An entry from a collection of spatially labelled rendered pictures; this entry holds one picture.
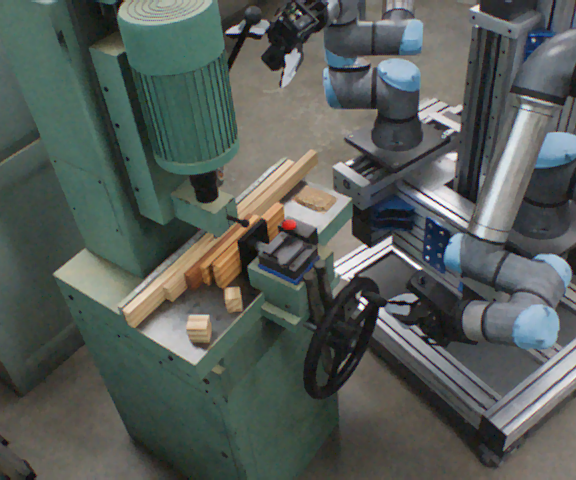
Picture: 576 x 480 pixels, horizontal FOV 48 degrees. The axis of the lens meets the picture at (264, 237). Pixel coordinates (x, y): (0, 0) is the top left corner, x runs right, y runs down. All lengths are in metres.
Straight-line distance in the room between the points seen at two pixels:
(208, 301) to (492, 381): 1.04
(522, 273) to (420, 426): 1.10
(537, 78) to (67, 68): 0.85
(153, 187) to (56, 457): 1.26
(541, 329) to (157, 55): 0.79
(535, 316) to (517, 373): 1.00
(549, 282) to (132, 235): 0.91
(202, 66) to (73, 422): 1.60
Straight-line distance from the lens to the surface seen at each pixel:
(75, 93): 1.35
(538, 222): 1.67
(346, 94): 1.85
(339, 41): 1.50
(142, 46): 1.15
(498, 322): 1.21
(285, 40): 1.35
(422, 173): 2.00
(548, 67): 1.23
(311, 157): 1.71
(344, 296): 1.33
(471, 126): 1.84
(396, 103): 1.86
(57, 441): 2.44
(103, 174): 1.45
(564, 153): 1.58
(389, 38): 1.50
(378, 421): 2.27
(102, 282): 1.69
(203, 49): 1.15
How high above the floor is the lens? 1.95
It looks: 43 degrees down
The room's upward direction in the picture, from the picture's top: 8 degrees counter-clockwise
